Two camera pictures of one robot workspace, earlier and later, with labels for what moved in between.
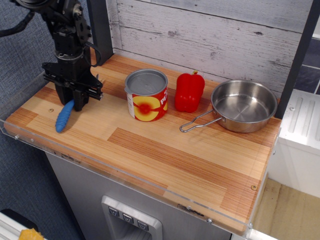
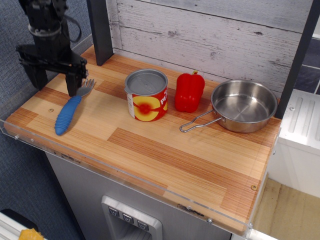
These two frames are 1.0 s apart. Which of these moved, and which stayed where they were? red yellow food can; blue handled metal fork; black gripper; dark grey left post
Moved: black gripper
Stayed: red yellow food can; blue handled metal fork; dark grey left post
